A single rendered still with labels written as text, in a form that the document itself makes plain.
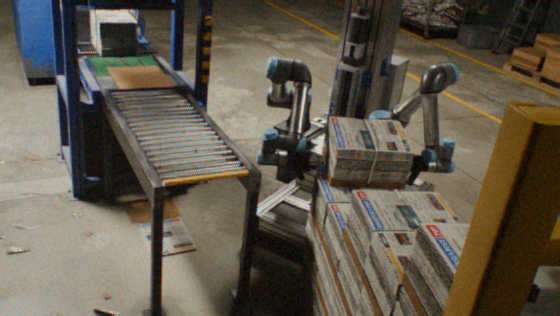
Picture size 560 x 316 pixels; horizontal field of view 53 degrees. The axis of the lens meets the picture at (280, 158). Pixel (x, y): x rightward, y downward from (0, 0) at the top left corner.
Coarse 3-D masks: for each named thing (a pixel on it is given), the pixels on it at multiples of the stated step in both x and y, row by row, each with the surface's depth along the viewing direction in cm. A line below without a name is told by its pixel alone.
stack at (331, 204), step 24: (312, 192) 287; (336, 192) 266; (336, 216) 246; (312, 240) 282; (336, 240) 243; (336, 264) 240; (312, 288) 283; (336, 288) 238; (360, 288) 209; (312, 312) 278; (336, 312) 235; (360, 312) 208
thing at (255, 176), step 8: (176, 88) 382; (184, 88) 382; (184, 96) 368; (192, 104) 357; (200, 112) 346; (208, 120) 336; (216, 128) 326; (224, 136) 317; (224, 144) 311; (232, 144) 309; (240, 152) 301; (240, 160) 292; (248, 160) 293; (248, 168) 285; (256, 168) 286; (248, 176) 285; (256, 176) 281; (248, 184) 286; (256, 184) 283; (256, 192) 286
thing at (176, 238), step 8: (144, 224) 369; (168, 224) 372; (176, 224) 372; (144, 232) 360; (168, 232) 363; (176, 232) 364; (184, 232) 365; (168, 240) 355; (176, 240) 356; (184, 240) 357; (192, 240) 358; (168, 248) 348; (176, 248) 349; (184, 248) 350; (192, 248) 350
